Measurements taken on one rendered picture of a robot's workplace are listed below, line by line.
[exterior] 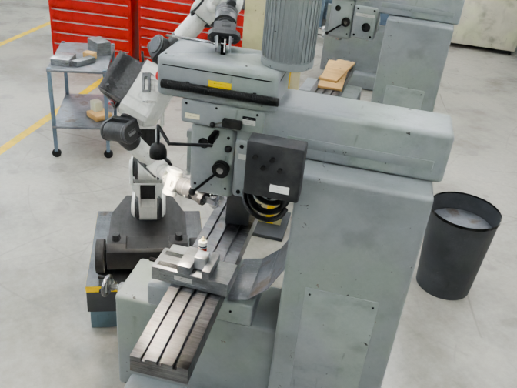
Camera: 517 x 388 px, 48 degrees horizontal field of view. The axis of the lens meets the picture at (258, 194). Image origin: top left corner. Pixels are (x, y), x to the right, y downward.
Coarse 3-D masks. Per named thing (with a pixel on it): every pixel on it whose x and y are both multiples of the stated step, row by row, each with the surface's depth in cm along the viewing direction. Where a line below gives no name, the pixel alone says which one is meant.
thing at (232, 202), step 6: (228, 198) 292; (234, 198) 292; (240, 198) 292; (228, 204) 294; (234, 204) 294; (240, 204) 294; (228, 210) 296; (234, 210) 296; (240, 210) 295; (246, 210) 295; (228, 216) 298; (234, 216) 297; (240, 216) 297; (246, 216) 297; (228, 222) 300; (234, 222) 299; (240, 222) 299; (246, 222) 299
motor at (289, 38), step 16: (272, 0) 201; (288, 0) 199; (304, 0) 198; (320, 0) 204; (272, 16) 204; (288, 16) 201; (304, 16) 202; (272, 32) 206; (288, 32) 204; (304, 32) 205; (272, 48) 209; (288, 48) 207; (304, 48) 208; (272, 64) 211; (288, 64) 209; (304, 64) 211
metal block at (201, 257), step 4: (200, 252) 254; (204, 252) 255; (208, 252) 255; (196, 256) 251; (200, 256) 252; (204, 256) 252; (208, 256) 255; (196, 260) 251; (200, 260) 251; (204, 260) 250; (196, 264) 252; (200, 264) 252; (204, 264) 251; (196, 268) 253; (200, 268) 253
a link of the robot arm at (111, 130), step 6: (108, 126) 265; (114, 126) 263; (120, 126) 262; (108, 132) 264; (114, 132) 263; (108, 138) 266; (114, 138) 264; (120, 138) 262; (120, 144) 268; (126, 144) 267; (132, 144) 269; (138, 144) 271
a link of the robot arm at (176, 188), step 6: (168, 174) 263; (168, 180) 262; (174, 180) 261; (180, 180) 259; (168, 186) 262; (174, 186) 261; (180, 186) 258; (168, 192) 263; (174, 192) 264; (180, 192) 259
